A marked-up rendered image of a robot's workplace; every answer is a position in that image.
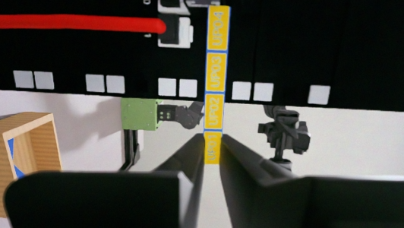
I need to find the blue flat strip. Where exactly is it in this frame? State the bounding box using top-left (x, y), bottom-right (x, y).
top-left (14, 166), bottom-right (24, 177)
top-left (7, 138), bottom-right (14, 160)

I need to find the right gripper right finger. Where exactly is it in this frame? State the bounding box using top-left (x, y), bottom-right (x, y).
top-left (219, 134), bottom-right (404, 228)

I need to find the tan open box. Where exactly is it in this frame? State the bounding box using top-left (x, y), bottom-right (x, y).
top-left (0, 112), bottom-right (63, 218)

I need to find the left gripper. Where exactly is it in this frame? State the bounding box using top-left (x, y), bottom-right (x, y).
top-left (267, 109), bottom-right (300, 172)

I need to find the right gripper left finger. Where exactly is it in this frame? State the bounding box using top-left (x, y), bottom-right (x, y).
top-left (2, 133), bottom-right (206, 228)

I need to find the yellow label strip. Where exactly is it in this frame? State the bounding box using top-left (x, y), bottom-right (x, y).
top-left (204, 6), bottom-right (230, 165)

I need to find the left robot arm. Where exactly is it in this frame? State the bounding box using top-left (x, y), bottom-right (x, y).
top-left (157, 101), bottom-right (311, 155)

